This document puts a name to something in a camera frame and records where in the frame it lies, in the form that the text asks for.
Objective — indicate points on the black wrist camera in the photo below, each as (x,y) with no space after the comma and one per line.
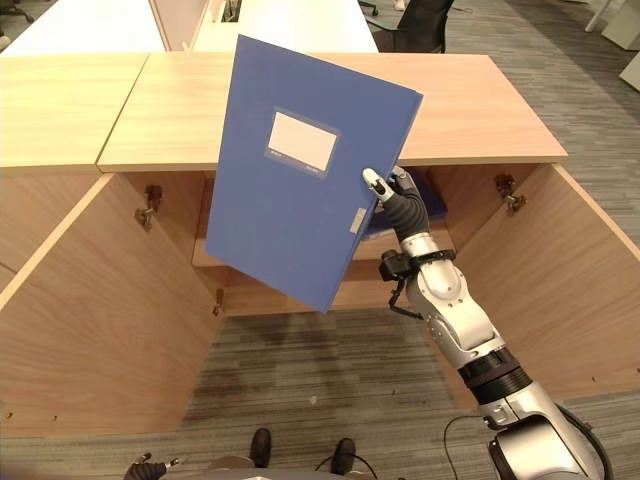
(394,265)

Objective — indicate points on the blue folder lying flat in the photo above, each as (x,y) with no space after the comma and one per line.
(433,200)

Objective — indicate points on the right dark robot foot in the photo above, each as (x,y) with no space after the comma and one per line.
(343,455)

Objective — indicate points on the open wooden office cabinet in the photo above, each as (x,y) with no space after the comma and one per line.
(460,110)

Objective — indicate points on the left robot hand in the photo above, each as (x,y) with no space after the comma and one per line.
(147,470)

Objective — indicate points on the black office chair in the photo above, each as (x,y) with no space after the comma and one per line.
(420,25)

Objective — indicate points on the blue document folder with label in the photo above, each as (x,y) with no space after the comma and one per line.
(295,215)

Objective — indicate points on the metal door hinge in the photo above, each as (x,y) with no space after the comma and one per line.
(218,302)
(148,207)
(509,192)

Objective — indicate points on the wooden cabinet door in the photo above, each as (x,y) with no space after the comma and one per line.
(110,320)
(565,280)

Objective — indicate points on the white furniture unit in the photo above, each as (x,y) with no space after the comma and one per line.
(620,22)

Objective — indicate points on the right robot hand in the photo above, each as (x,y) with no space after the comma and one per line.
(407,212)

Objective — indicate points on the dark office chair base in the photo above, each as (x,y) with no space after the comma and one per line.
(12,12)

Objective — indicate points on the dark robot foot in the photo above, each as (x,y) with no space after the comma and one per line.
(260,446)
(343,455)

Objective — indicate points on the left dark robot foot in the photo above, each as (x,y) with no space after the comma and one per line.
(260,446)

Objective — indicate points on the white desk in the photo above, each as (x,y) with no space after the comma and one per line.
(85,27)
(300,25)

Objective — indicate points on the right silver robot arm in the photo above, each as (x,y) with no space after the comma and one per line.
(460,305)

